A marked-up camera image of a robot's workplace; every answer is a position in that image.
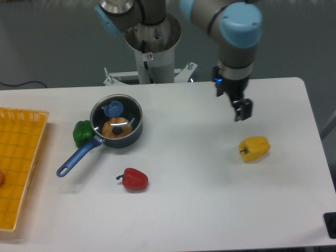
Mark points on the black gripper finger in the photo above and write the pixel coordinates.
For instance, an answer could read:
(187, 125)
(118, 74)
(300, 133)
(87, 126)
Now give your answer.
(237, 107)
(246, 108)

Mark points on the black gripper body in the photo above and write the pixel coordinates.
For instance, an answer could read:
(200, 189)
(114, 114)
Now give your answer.
(234, 88)

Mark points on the dark pot blue handle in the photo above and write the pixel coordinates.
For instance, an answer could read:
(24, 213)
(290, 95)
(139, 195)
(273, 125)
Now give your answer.
(88, 146)

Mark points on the glass pot lid blue knob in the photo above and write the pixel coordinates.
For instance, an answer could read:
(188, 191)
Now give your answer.
(113, 106)

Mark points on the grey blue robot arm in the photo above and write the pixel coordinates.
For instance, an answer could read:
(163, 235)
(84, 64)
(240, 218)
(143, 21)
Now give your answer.
(236, 26)

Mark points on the yellow bell pepper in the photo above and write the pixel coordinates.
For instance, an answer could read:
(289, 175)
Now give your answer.
(253, 148)

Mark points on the orange glazed donut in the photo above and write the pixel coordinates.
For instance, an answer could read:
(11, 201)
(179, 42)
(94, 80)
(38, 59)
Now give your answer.
(116, 128)

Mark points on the red bell pepper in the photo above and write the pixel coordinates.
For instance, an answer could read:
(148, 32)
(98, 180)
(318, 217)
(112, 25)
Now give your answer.
(133, 179)

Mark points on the black corner device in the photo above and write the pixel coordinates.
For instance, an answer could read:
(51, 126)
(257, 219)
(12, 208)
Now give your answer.
(330, 222)

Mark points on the green bell pepper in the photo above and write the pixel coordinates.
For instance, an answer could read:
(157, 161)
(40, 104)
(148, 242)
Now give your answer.
(82, 133)

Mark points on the yellow woven basket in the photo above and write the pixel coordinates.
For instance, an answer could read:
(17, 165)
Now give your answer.
(21, 133)

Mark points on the white metal base frame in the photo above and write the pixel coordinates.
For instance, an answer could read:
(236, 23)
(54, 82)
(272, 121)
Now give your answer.
(132, 77)

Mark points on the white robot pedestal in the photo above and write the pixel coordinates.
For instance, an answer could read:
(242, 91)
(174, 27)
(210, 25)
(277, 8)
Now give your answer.
(154, 49)

